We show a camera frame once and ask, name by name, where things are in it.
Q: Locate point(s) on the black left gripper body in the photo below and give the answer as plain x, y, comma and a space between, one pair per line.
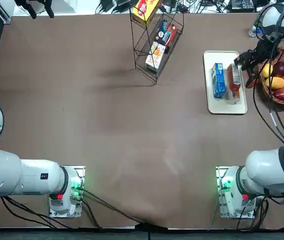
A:
31, 2

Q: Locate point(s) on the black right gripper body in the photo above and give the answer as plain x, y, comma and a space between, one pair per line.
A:
267, 48

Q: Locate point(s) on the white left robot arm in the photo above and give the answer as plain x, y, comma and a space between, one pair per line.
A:
19, 175

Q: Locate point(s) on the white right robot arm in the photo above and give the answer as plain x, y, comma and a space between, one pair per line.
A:
269, 165

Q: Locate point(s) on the blue Oreo cookie pack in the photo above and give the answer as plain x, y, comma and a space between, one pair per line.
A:
219, 82

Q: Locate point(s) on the white rectangular tray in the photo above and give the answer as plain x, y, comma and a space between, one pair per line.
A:
228, 108

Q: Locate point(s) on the long yellow mango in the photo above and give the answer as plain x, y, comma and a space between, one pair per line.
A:
275, 83

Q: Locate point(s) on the black labelled power supply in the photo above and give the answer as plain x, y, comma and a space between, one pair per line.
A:
242, 5

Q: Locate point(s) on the black power adapter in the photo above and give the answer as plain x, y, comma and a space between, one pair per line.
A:
106, 3

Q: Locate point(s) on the grey power adapter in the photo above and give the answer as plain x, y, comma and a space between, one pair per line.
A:
122, 2

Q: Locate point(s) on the yellow snack box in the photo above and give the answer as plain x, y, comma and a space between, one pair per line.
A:
144, 12

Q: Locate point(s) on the brown blue chocolate cookie box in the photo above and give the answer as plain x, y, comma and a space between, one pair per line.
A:
166, 33

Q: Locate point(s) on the white cracker box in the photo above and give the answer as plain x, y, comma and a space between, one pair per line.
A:
154, 56

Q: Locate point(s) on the white aluminium frame post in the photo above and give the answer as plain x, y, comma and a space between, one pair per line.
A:
5, 12

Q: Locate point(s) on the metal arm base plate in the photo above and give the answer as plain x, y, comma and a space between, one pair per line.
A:
80, 170
219, 172

